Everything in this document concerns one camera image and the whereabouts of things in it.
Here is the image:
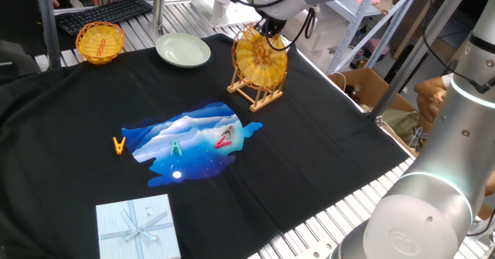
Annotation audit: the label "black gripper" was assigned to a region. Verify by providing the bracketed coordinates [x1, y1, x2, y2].
[264, 16, 288, 40]

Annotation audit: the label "woven wicker basket dish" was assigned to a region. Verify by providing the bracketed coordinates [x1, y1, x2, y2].
[231, 22, 289, 93]

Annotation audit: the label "bystander bare forearm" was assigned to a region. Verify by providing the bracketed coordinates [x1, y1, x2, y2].
[413, 75, 456, 124]

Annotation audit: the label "wooden dish rack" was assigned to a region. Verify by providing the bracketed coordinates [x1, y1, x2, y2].
[226, 67, 285, 113]

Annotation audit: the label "metal shelf rack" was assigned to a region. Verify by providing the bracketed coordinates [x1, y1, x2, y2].
[326, 0, 425, 74]

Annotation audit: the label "pale green plate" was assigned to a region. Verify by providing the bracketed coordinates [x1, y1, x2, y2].
[155, 32, 212, 69]

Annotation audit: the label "cardboard box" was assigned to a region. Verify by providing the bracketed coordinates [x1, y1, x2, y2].
[327, 67, 434, 159]

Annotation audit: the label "red clothespin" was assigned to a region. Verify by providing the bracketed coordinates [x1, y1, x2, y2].
[213, 135, 234, 150]

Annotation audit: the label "black cloth with blue print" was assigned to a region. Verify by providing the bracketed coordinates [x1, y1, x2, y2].
[0, 33, 411, 259]

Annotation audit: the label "olive cloth bag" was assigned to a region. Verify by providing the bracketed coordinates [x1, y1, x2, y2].
[381, 107, 421, 144]

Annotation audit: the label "black keyboard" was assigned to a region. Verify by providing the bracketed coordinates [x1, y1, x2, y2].
[55, 0, 154, 36]

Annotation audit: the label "deep woven wicker basket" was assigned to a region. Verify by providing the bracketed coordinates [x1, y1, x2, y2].
[75, 21, 127, 66]

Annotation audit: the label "light blue gift box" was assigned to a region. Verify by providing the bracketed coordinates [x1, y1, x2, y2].
[95, 193, 182, 259]

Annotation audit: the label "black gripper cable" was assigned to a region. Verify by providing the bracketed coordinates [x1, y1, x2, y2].
[216, 0, 316, 52]

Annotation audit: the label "white pedestal stand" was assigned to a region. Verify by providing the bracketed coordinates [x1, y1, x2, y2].
[191, 0, 264, 30]

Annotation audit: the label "aluminium frame post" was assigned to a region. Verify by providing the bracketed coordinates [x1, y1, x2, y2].
[369, 0, 476, 121]
[150, 0, 169, 38]
[33, 0, 63, 70]

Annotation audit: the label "grey wire hangers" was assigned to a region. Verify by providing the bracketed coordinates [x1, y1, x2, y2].
[408, 126, 430, 152]

